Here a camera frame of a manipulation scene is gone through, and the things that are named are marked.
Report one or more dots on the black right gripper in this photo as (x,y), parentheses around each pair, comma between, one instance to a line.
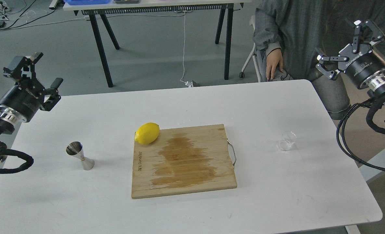
(365,68)

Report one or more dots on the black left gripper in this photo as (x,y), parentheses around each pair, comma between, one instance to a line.
(28,94)

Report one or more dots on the steel double jigger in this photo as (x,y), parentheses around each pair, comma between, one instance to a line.
(75,149)

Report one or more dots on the small clear glass cup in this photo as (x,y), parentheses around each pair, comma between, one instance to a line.
(287,141)

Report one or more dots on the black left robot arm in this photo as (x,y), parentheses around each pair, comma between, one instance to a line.
(8,120)

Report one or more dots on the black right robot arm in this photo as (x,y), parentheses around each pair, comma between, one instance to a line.
(375,119)

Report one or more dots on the person's hand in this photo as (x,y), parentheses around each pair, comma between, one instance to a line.
(274,60)

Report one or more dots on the person in grey clothes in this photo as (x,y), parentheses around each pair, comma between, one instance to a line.
(297,27)

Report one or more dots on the blue plastic tray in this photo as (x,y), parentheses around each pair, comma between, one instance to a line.
(86,2)

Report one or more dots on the grey white office chair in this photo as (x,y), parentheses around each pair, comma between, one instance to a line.
(257,58)

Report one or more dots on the white table black legs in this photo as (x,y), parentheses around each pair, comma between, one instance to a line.
(173,30)

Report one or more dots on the yellow lemon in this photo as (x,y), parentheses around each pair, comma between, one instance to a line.
(147,133)

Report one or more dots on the bamboo cutting board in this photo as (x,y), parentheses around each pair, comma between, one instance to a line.
(183,160)

